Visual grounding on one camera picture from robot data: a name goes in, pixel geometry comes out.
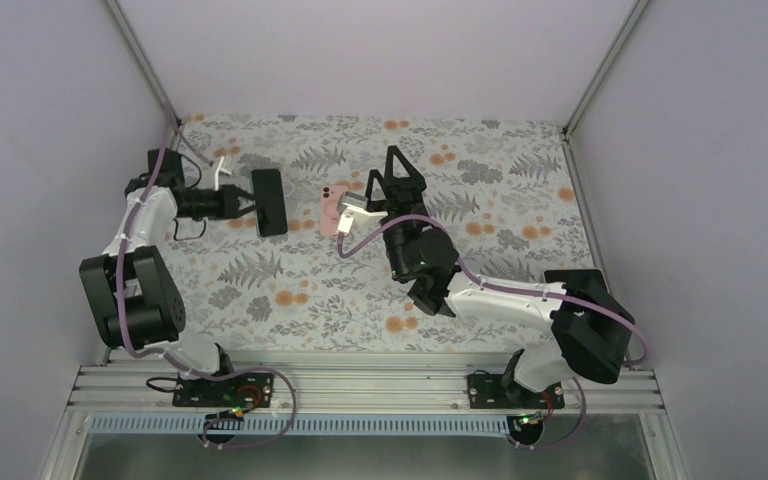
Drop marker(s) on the grey slotted cable duct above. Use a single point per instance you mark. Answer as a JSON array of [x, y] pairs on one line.
[[304, 424]]

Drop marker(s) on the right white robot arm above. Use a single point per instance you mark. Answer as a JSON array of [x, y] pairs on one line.
[[589, 330]]

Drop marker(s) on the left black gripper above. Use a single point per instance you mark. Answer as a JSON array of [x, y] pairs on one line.
[[229, 202]]

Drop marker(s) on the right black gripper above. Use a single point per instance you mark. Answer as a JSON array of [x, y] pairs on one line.
[[412, 187]]

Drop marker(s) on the floral table mat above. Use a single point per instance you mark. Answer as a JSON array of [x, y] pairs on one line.
[[501, 189]]

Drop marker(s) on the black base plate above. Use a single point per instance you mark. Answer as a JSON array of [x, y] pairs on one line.
[[486, 392], [246, 391]]

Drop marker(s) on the black phone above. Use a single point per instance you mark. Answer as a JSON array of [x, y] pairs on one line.
[[269, 201]]

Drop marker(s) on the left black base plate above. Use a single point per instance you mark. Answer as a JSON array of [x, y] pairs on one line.
[[246, 391]]

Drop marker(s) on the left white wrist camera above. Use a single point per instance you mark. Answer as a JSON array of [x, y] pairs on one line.
[[215, 171]]

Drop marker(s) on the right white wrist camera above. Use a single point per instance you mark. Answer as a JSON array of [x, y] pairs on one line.
[[355, 208]]

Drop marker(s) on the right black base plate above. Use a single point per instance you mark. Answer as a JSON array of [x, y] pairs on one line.
[[486, 392]]

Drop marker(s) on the aluminium rail frame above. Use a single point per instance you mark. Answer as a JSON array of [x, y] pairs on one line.
[[358, 383]]

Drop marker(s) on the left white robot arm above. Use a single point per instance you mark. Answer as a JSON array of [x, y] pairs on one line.
[[133, 298]]

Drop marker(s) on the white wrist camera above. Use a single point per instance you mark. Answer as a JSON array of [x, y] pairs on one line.
[[215, 171], [355, 208]]

